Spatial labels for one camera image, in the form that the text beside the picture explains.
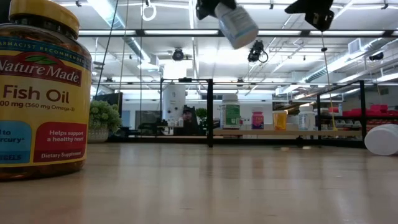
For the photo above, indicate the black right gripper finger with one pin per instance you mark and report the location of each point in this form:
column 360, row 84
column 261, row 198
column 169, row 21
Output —
column 297, row 6

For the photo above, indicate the small white medicine bottle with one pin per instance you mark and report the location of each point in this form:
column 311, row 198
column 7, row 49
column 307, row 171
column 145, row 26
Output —
column 237, row 26

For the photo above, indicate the white bottle with blue label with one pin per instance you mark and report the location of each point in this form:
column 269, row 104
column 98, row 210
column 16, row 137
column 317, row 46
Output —
column 307, row 119

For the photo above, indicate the green label bottle white cap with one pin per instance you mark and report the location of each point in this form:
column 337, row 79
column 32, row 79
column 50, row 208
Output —
column 230, row 113

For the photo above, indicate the small orange bottle white cap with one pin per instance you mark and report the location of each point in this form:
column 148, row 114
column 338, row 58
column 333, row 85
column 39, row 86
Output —
column 280, row 120

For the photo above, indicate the pink bottle white cap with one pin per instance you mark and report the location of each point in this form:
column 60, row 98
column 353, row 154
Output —
column 257, row 119

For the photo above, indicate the white bottle with barcode label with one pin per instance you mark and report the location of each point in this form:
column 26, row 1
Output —
column 382, row 140

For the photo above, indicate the amber fish oil bottle yellow cap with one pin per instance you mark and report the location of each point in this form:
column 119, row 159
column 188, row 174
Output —
column 43, row 93

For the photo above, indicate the black round ceiling fixture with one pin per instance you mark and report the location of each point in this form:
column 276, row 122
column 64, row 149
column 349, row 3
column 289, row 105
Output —
column 178, row 54

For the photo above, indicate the white round pillar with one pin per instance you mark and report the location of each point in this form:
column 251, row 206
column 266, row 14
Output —
column 173, row 99

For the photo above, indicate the red storage bins rack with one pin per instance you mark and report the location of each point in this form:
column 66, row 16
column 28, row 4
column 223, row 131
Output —
column 379, row 113

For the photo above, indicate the person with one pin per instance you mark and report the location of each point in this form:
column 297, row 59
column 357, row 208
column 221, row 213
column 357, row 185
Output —
column 187, row 119

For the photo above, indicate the green potted plant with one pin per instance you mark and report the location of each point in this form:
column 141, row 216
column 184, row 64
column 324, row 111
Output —
column 104, row 115

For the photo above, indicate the black overhead camera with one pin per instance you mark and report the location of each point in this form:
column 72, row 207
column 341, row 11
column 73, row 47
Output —
column 256, row 53

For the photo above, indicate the black frame wooden shelf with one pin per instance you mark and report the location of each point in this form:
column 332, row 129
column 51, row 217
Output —
column 210, row 109

